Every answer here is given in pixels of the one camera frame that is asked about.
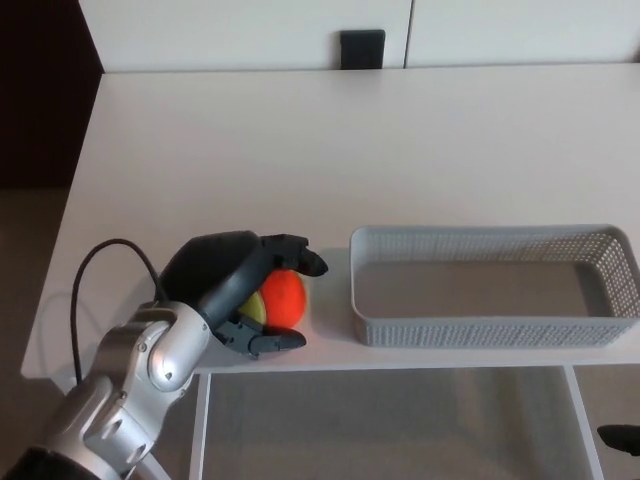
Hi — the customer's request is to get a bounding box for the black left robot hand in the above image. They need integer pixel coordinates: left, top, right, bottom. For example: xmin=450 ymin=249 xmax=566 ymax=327
xmin=158 ymin=230 xmax=330 ymax=360

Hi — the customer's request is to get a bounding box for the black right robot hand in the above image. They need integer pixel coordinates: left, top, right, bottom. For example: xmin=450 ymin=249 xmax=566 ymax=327
xmin=597 ymin=422 xmax=640 ymax=455

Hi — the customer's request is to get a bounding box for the orange and yellow tennis ball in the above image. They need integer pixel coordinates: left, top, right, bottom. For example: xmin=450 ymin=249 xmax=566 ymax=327
xmin=237 ymin=268 xmax=308 ymax=332

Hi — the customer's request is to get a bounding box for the grey perforated plastic basket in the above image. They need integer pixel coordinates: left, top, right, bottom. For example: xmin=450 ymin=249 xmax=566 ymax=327
xmin=349 ymin=224 xmax=640 ymax=349

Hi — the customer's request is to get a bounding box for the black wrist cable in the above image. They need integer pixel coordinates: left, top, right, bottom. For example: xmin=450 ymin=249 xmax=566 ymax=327
xmin=72 ymin=239 xmax=164 ymax=387

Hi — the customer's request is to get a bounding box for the black wall socket plate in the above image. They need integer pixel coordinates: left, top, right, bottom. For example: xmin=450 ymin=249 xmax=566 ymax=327
xmin=340 ymin=29 xmax=387 ymax=70

